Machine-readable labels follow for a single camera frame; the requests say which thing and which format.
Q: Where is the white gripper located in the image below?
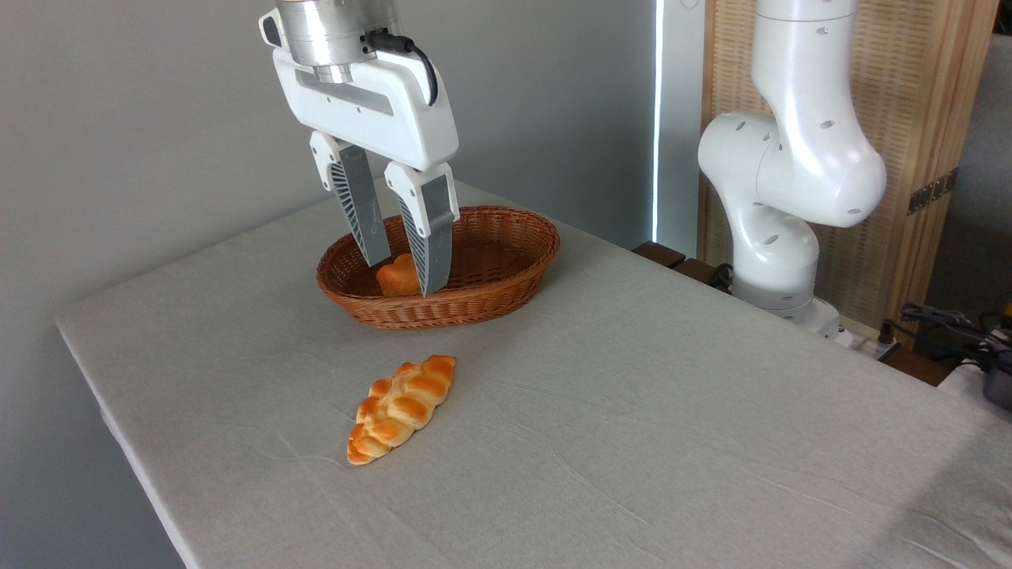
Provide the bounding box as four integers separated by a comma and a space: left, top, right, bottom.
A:
272, 46, 461, 299

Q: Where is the orange muffin bread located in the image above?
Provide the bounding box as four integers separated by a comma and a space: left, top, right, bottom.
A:
376, 253, 424, 298

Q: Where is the braided golden bread loaf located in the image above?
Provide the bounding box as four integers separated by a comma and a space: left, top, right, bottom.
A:
346, 355, 458, 466

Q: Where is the brown wicker oval basket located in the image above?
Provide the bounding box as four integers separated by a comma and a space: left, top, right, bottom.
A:
316, 205, 561, 330

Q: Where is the dark brown wooden block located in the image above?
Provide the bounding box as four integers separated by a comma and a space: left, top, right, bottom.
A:
632, 240, 687, 269
672, 257, 724, 290

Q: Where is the light grey tablecloth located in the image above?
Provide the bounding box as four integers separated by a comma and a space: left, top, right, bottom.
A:
54, 180, 1012, 569

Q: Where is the white power strip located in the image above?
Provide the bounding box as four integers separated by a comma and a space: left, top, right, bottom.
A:
822, 315, 902, 361

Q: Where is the brass screen hinge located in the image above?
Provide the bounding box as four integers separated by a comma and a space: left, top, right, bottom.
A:
907, 168, 960, 216

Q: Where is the wooden woven folding screen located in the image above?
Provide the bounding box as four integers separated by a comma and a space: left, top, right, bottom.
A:
699, 0, 1001, 349

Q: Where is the dark grey box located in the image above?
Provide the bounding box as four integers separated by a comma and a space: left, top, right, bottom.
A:
980, 362, 1012, 412

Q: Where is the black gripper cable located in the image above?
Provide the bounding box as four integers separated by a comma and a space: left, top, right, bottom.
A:
364, 29, 440, 107

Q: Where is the black cable bundle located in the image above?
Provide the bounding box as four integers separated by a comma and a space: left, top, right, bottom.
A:
876, 303, 1012, 374

